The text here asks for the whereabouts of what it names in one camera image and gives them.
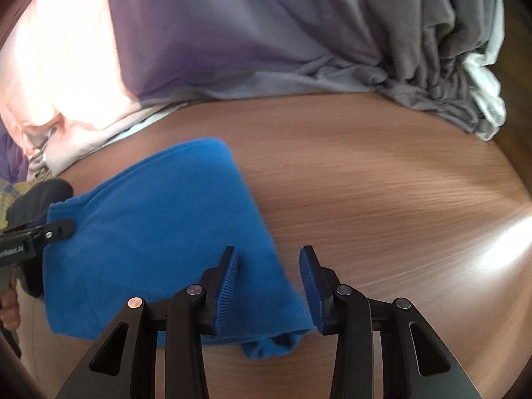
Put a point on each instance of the pale pink cloth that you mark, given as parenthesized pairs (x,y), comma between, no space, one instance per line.
(62,70)

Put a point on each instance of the blue pants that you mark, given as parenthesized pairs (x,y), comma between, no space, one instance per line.
(145,237)

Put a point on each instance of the white cloth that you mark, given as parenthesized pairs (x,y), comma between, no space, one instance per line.
(486,95)

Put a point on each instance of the person's left hand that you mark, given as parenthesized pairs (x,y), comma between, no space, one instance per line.
(9,307)

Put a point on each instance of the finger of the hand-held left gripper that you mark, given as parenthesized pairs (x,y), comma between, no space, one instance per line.
(58,229)

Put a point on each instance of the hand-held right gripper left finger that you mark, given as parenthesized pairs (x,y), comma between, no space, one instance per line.
(226,291)

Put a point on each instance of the grey cloth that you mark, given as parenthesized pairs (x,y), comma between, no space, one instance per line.
(249,29)

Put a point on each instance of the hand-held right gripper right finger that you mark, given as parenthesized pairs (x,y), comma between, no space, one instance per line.
(311,286)

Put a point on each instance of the yellow checked cloth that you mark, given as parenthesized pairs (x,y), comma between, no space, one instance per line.
(10,199)

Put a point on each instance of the black cloth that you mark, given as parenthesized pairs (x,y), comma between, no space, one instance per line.
(39,199)

